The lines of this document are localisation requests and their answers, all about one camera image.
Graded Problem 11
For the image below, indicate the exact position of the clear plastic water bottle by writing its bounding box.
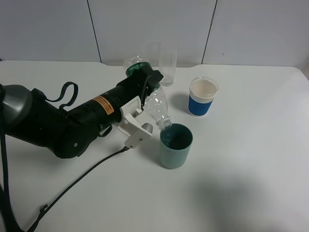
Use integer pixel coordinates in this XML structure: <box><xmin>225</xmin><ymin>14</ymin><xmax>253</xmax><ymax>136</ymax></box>
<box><xmin>123</xmin><ymin>56</ymin><xmax>172</xmax><ymax>131</ymax></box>

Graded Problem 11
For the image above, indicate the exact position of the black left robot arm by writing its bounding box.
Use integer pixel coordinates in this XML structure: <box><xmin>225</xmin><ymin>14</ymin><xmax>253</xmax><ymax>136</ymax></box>
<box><xmin>0</xmin><ymin>69</ymin><xmax>163</xmax><ymax>159</ymax></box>

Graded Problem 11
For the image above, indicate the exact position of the black braided camera cable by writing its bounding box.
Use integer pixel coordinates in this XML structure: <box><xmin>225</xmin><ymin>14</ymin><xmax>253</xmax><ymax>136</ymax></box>
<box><xmin>25</xmin><ymin>145</ymin><xmax>129</xmax><ymax>232</ymax></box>

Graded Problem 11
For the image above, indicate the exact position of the teal green cup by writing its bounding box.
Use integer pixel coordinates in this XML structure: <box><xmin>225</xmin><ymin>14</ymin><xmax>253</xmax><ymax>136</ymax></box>
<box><xmin>159</xmin><ymin>123</ymin><xmax>193</xmax><ymax>169</ymax></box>

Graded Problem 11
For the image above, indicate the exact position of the tall clear glass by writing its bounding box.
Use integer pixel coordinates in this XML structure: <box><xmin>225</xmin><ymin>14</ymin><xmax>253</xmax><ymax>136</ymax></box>
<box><xmin>158</xmin><ymin>43</ymin><xmax>178</xmax><ymax>87</ymax></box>

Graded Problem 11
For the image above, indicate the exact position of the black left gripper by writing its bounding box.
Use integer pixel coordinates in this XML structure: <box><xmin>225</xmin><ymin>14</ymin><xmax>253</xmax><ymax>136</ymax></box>
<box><xmin>70</xmin><ymin>70</ymin><xmax>163</xmax><ymax>131</ymax></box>

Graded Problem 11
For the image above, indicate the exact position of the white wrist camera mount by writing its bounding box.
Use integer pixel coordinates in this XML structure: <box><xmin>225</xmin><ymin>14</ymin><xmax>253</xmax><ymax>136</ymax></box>
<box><xmin>117</xmin><ymin>96</ymin><xmax>153</xmax><ymax>148</ymax></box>

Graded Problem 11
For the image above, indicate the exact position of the blue white paper cup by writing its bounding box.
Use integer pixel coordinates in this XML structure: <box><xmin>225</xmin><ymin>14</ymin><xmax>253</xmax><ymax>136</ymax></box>
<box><xmin>188</xmin><ymin>77</ymin><xmax>219</xmax><ymax>116</ymax></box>

